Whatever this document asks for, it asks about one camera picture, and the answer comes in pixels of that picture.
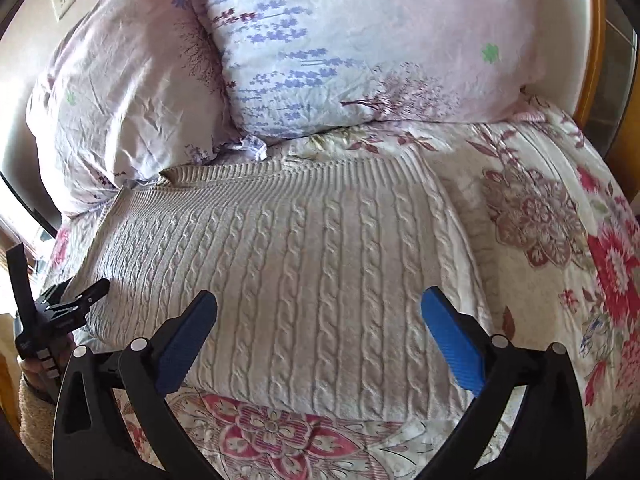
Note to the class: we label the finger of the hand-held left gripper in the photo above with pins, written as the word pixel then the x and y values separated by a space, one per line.
pixel 90 291
pixel 20 280

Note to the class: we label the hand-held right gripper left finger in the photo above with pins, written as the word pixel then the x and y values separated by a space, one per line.
pixel 187 340

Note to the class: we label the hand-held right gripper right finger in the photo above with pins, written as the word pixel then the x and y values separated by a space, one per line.
pixel 452 340

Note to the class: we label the person's left forearm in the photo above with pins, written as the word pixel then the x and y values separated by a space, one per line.
pixel 35 430

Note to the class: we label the person's left hand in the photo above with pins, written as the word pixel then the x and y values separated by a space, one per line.
pixel 62 365

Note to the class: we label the floral bedspread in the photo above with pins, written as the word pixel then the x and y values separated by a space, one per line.
pixel 540 210

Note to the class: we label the pink floral pillow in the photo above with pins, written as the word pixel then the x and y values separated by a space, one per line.
pixel 130 110

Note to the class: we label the pale blue lavender-print pillow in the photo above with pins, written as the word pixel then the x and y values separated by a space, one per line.
pixel 360 45

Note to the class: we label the white wall socket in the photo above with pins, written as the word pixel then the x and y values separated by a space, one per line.
pixel 60 2

